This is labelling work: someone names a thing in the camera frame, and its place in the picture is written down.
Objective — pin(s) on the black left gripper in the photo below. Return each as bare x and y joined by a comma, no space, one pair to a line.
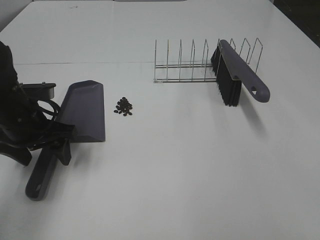
24,128

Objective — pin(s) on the grey plastic dustpan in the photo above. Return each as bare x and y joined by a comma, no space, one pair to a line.
82,106

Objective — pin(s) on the pile of coffee beans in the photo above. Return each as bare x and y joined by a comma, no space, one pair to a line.
123,107

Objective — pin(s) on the grey hand brush black bristles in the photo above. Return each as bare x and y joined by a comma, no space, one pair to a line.
232,72

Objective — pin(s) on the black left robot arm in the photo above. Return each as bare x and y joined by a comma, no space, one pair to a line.
10,90

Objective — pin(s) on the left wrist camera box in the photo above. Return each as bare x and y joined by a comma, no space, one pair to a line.
39,91

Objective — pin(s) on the metal wire dish rack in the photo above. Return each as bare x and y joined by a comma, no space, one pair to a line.
189,70

